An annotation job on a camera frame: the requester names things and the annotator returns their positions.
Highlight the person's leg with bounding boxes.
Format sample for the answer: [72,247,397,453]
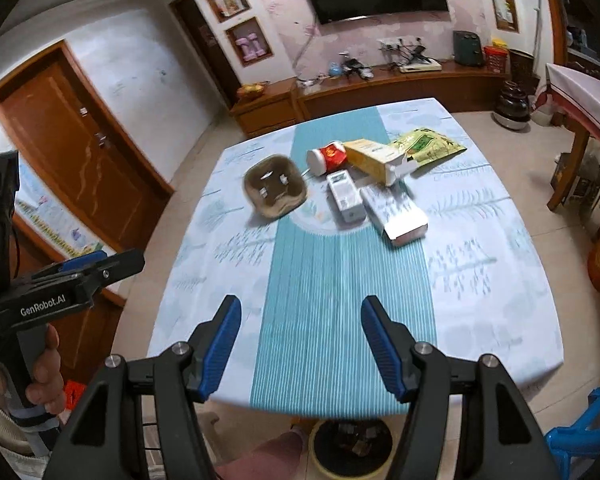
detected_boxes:
[215,427,308,480]

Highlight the red paper packet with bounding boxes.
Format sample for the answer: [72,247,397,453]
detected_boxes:
[62,381,88,411]

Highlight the dark wooden door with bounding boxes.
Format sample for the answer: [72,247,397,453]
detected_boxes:
[170,0,241,108]

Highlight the wooden table with pink cloth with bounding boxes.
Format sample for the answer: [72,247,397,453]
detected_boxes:
[535,62,600,211]

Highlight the small wooden cabinet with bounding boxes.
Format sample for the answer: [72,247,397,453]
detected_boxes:
[229,82,301,137]

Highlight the dark woven basket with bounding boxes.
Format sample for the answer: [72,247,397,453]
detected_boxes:
[509,49,538,96]

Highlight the brown wooden door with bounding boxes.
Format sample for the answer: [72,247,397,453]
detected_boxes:
[10,230,128,391]
[0,40,177,261]

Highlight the wooden television cabinet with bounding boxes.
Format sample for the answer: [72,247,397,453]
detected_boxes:
[291,57,511,123]

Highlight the white set-top box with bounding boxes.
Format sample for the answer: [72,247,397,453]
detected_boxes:
[397,57,443,73]

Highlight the blue plastic stool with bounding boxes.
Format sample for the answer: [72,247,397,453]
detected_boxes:
[545,386,600,480]

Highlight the black bin with yellow rim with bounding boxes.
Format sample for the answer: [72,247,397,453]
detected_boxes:
[307,417,396,479]

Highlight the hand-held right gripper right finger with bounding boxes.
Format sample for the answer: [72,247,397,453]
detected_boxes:
[360,295,566,480]

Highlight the wall poster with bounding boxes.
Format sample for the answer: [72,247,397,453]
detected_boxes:
[12,160,118,266]

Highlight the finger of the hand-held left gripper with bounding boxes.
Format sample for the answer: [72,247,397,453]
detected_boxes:
[62,251,108,273]
[65,248,146,298]

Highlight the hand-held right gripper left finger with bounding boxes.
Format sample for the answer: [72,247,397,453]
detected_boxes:
[42,294,243,480]

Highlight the wall power sockets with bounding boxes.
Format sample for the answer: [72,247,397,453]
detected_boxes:
[379,36,426,51]

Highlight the dark ceramic jar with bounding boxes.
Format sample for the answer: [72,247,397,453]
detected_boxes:
[492,80,533,133]

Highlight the dark green appliance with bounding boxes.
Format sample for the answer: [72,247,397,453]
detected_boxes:
[452,30,486,67]

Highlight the table with blue-white cloth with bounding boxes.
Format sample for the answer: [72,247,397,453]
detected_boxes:
[147,97,566,418]

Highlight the red white paper cup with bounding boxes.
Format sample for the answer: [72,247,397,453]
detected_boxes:
[306,141,350,177]

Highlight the red basket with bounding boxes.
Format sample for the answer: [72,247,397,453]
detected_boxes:
[482,39,511,75]

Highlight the green snack packet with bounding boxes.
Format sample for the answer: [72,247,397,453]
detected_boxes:
[387,127,468,163]

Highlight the yellow carton box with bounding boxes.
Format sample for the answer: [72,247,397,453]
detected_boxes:
[342,138,418,186]

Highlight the fruit bowl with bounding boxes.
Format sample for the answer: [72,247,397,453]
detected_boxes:
[236,82,268,100]

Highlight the brown paper cup carrier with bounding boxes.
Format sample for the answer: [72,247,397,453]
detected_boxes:
[243,156,308,221]

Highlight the white bucket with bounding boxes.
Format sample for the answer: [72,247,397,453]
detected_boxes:
[530,92,556,128]

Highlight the long white box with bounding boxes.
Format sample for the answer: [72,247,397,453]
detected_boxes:
[359,184,429,248]

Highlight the small white box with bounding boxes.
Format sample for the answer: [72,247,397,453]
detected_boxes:
[326,170,366,226]

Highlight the person's left hand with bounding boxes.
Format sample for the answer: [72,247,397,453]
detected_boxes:
[24,324,67,417]

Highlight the person's left forearm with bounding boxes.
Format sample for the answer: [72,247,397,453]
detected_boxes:
[0,360,56,471]

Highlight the black device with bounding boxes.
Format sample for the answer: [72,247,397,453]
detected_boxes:
[342,57,376,81]

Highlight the pink dumbbells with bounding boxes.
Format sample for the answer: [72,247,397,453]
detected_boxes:
[236,34,267,63]

